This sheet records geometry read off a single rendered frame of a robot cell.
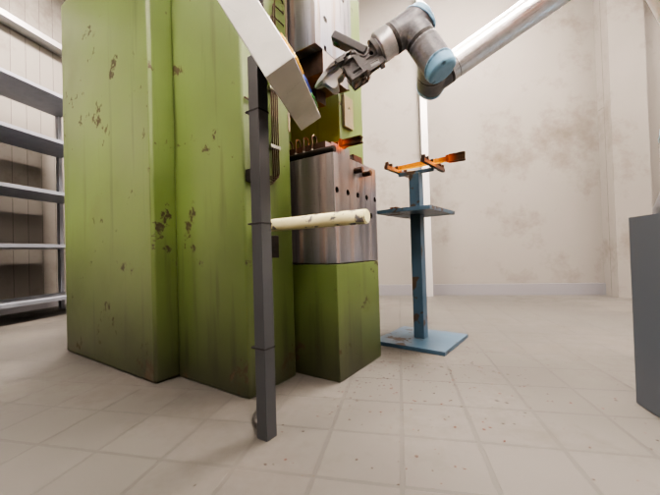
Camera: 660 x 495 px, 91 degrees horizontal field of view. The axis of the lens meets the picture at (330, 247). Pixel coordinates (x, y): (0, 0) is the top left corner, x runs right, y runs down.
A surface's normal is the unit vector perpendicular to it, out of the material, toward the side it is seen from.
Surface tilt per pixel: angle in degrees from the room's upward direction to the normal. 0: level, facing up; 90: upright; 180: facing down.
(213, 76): 90
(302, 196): 90
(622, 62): 90
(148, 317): 90
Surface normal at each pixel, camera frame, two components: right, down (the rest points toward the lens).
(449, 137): -0.21, 0.00
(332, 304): -0.56, 0.00
